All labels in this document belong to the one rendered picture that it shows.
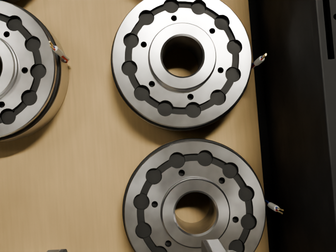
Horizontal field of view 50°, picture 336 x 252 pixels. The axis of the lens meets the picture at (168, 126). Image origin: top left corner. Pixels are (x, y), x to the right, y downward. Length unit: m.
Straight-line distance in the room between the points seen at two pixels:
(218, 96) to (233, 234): 0.10
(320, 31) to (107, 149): 0.17
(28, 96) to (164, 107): 0.10
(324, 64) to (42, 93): 0.18
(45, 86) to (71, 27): 0.06
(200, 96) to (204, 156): 0.04
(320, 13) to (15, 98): 0.20
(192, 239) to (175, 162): 0.05
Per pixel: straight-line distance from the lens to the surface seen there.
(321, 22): 0.22
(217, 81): 0.26
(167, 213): 0.26
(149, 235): 0.27
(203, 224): 0.28
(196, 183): 0.25
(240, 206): 0.27
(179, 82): 0.25
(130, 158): 0.29
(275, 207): 0.26
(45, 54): 0.27
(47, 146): 0.30
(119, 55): 0.26
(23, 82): 0.28
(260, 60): 0.26
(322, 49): 0.21
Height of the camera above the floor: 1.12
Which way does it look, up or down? 87 degrees down
